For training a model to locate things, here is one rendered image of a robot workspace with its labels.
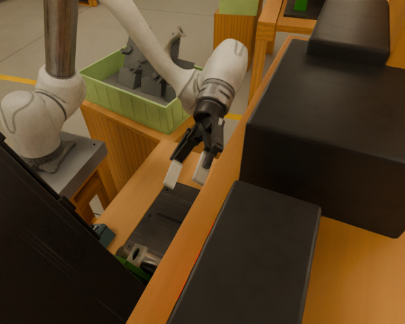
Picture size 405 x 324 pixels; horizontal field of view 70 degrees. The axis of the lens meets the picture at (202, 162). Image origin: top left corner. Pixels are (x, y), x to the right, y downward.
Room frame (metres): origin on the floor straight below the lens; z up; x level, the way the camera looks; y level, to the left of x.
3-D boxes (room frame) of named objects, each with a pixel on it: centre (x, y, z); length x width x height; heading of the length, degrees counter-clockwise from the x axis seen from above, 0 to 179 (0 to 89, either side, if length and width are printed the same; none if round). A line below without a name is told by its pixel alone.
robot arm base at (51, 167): (0.83, 0.64, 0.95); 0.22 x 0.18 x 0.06; 169
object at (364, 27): (0.32, -0.16, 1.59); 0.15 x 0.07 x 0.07; 156
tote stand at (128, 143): (1.45, 0.29, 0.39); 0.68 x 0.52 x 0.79; 56
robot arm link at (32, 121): (0.86, 0.63, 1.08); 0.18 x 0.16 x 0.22; 166
